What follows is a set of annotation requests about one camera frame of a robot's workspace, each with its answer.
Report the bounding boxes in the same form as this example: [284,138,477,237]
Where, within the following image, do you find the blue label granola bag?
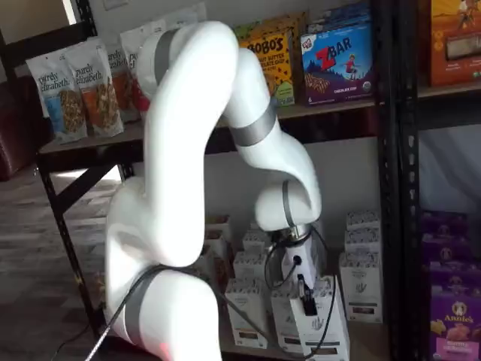
[26,52,89,146]

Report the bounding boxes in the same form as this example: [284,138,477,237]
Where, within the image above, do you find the purple Annie's snack box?
[428,261,481,293]
[422,240,470,266]
[420,211,470,245]
[430,285,481,361]

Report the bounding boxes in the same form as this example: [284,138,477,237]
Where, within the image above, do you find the thin black floor cable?
[51,326,92,361]

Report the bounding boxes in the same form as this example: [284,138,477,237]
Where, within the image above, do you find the orange label granola bag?
[107,47,142,123]
[65,37,125,138]

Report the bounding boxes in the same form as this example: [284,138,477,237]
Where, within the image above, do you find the white tea box yellow strip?
[242,231,272,255]
[232,251,268,281]
[224,278,270,349]

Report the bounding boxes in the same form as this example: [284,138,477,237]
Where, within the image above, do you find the dark red leather couch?
[0,74,53,184]

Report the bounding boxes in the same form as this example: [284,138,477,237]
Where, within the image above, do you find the red label granola bag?
[119,21,166,114]

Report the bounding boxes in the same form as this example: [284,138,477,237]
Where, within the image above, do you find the white yellow granola box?
[205,214,231,232]
[204,229,228,251]
[204,247,234,290]

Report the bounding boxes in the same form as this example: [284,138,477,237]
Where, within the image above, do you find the yellow Bobo's peanut butter box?
[259,11,310,102]
[238,32,296,107]

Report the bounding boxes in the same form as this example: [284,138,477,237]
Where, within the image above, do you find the blue Z Bar box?
[307,3,373,37]
[300,26,375,106]

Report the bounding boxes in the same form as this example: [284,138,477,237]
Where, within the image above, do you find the green oatmeal box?
[89,268,109,302]

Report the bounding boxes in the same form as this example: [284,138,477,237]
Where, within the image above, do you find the orange snack box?
[430,0,481,88]

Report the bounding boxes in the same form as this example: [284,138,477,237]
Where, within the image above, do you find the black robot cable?
[88,225,338,361]

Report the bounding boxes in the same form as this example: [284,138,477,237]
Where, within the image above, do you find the white tea box pink strip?
[270,287,306,354]

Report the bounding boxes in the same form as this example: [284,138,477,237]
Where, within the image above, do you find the black metal shelf rack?
[398,0,481,361]
[0,0,400,361]

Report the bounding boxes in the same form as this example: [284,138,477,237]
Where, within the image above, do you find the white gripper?
[280,235,321,317]

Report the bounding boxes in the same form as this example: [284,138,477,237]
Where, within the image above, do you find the green Bobo's apple pie box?
[231,23,261,38]

